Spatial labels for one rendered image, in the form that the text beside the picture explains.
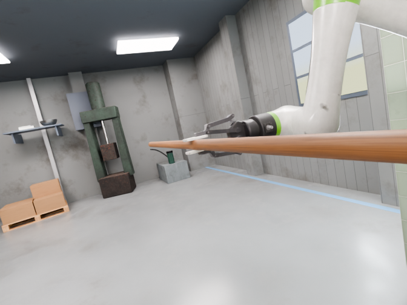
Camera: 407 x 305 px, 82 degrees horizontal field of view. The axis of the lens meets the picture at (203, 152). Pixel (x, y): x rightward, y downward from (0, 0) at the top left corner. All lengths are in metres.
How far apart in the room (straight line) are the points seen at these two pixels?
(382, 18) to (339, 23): 0.28
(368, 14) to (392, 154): 0.80
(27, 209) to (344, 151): 5.96
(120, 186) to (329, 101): 5.56
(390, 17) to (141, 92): 6.42
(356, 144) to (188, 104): 6.56
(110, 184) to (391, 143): 5.92
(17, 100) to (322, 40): 6.84
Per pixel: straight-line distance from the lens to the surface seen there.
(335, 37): 0.77
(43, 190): 6.36
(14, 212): 6.07
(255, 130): 0.74
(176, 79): 6.82
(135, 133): 6.85
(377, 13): 1.02
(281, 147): 0.34
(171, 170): 5.84
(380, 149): 0.26
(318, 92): 0.74
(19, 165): 7.10
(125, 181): 5.94
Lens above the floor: 1.25
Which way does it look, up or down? 7 degrees down
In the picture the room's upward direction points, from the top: 12 degrees counter-clockwise
